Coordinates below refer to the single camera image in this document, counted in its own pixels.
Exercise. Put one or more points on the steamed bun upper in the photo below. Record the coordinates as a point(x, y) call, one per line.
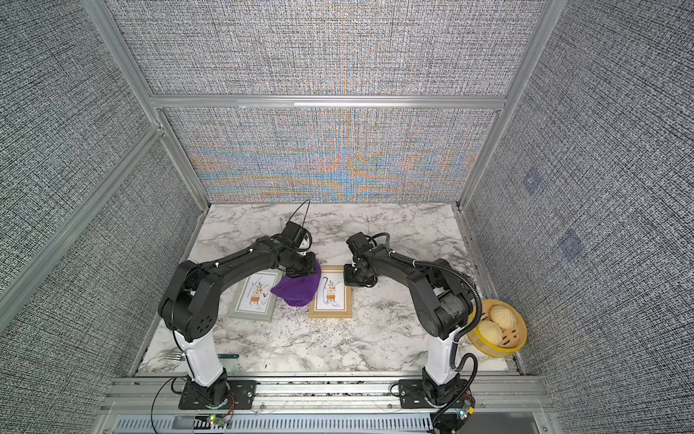
point(503, 316)

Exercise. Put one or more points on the aluminium front rail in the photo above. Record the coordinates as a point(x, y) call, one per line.
point(312, 394)

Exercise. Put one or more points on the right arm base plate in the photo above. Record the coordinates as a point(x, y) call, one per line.
point(412, 396)

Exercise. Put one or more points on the light wooden picture frame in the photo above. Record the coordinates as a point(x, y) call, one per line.
point(333, 298)

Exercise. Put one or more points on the grey green picture frame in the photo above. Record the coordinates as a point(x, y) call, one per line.
point(252, 298)

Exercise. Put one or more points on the steamed bun lower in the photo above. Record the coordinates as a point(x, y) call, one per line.
point(491, 332)

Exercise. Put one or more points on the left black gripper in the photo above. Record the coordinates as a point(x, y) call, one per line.
point(311, 266)

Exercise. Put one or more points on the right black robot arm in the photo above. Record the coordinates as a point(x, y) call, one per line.
point(446, 301)

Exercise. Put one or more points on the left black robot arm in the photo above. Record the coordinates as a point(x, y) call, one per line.
point(191, 302)

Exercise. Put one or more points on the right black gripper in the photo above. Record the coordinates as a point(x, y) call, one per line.
point(350, 282)

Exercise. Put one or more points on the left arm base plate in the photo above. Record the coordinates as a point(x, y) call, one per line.
point(222, 395)

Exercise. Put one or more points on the purple cloth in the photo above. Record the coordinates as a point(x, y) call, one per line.
point(300, 291)

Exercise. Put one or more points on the steamed bun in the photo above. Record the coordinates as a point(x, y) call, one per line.
point(491, 332)
point(503, 316)

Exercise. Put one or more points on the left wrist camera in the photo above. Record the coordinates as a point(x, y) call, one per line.
point(295, 233)

